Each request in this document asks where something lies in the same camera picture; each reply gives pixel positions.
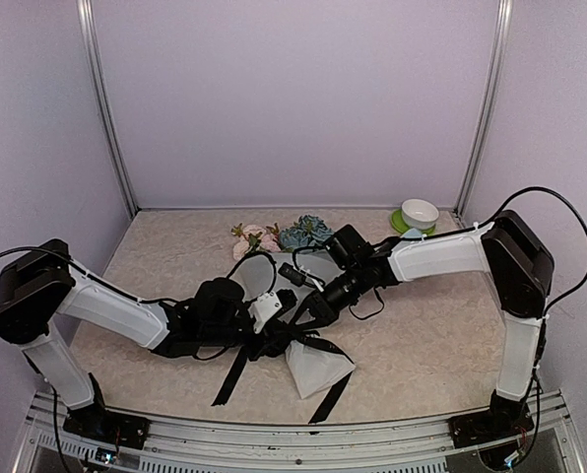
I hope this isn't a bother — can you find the right aluminium corner post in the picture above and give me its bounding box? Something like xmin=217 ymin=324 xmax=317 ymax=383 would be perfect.
xmin=454 ymin=0 xmax=514 ymax=217

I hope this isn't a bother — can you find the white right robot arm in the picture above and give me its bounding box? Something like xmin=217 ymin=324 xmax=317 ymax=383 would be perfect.
xmin=295 ymin=205 xmax=582 ymax=438

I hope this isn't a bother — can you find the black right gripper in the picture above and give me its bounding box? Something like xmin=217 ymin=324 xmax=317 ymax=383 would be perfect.
xmin=287 ymin=264 xmax=366 ymax=332

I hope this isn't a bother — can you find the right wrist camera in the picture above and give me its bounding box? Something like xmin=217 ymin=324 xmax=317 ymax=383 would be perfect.
xmin=278 ymin=262 xmax=326 ymax=298

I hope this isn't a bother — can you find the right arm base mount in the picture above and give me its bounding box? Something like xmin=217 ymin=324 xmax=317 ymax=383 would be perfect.
xmin=447 ymin=390 xmax=535 ymax=448

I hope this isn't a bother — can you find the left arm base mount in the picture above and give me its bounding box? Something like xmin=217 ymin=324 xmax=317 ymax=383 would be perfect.
xmin=63 ymin=373 xmax=151 ymax=450

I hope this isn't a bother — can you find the left aluminium corner post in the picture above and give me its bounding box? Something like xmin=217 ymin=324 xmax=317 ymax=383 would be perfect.
xmin=76 ymin=0 xmax=140 ymax=220

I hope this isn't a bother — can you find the blue fake hydrangea stem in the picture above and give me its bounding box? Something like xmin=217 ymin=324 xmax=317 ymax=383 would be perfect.
xmin=279 ymin=215 xmax=334 ymax=251

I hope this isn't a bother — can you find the white ceramic bowl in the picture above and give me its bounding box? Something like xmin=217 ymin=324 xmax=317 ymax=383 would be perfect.
xmin=401 ymin=198 xmax=439 ymax=231

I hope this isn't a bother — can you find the black strap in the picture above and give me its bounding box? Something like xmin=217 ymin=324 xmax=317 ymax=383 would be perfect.
xmin=210 ymin=327 xmax=357 ymax=426

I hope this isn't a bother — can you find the pink fake rose stem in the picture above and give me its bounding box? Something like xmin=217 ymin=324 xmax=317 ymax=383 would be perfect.
xmin=266 ymin=223 xmax=281 ymax=247
xmin=230 ymin=224 xmax=281 ymax=261

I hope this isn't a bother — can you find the green round saucer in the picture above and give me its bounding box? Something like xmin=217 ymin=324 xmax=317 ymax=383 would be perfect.
xmin=390 ymin=209 xmax=436 ymax=236

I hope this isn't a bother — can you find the aluminium front rail frame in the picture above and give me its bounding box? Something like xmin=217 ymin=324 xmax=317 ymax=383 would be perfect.
xmin=12 ymin=388 xmax=587 ymax=473

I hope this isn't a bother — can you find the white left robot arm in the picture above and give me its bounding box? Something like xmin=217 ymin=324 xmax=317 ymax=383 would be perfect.
xmin=0 ymin=239 xmax=296 ymax=439

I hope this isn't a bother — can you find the aluminium corner post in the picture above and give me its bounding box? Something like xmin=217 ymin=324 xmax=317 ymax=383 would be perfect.
xmin=454 ymin=0 xmax=514 ymax=217
xmin=76 ymin=0 xmax=140 ymax=220

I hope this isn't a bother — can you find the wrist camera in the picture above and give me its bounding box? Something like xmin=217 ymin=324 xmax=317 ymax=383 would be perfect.
xmin=278 ymin=262 xmax=326 ymax=298
xmin=249 ymin=289 xmax=297 ymax=334

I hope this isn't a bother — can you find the light blue ceramic mug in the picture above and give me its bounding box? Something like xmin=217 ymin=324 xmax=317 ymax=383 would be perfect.
xmin=402 ymin=228 xmax=424 ymax=240

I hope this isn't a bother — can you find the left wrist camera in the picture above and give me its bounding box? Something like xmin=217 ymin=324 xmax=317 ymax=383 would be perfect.
xmin=249 ymin=289 xmax=297 ymax=334

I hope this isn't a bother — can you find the white wrapping paper sheet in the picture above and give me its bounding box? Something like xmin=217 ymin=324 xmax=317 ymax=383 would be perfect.
xmin=234 ymin=251 xmax=356 ymax=399

